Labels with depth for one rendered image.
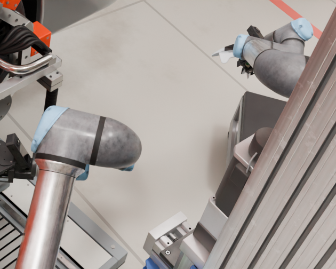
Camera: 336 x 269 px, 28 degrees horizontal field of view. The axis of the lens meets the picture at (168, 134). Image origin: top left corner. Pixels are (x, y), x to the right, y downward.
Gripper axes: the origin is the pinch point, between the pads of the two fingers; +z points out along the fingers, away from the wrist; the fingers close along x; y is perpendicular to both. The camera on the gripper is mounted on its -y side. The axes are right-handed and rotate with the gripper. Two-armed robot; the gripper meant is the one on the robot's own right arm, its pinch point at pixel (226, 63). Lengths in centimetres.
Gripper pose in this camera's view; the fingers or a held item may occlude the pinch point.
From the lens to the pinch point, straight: 237.1
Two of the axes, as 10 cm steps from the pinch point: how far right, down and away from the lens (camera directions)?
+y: -0.9, 8.8, -4.7
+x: 7.5, 3.7, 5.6
